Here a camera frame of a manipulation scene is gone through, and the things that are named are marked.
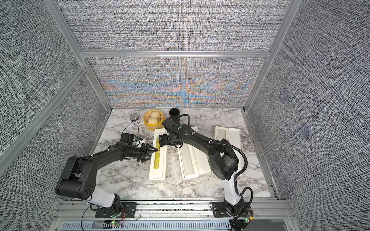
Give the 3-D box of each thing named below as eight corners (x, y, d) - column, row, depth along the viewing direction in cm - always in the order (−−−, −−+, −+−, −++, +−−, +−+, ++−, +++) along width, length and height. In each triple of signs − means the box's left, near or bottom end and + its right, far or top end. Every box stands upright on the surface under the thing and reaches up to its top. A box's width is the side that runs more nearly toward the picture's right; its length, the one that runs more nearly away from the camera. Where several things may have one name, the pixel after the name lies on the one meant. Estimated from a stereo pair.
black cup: (169, 121, 111) (168, 115, 105) (170, 114, 116) (169, 108, 110) (179, 121, 111) (179, 115, 105) (180, 114, 116) (179, 108, 110)
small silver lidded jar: (130, 126, 110) (128, 121, 105) (133, 118, 115) (130, 113, 110) (137, 126, 110) (135, 121, 105) (139, 118, 115) (137, 113, 110)
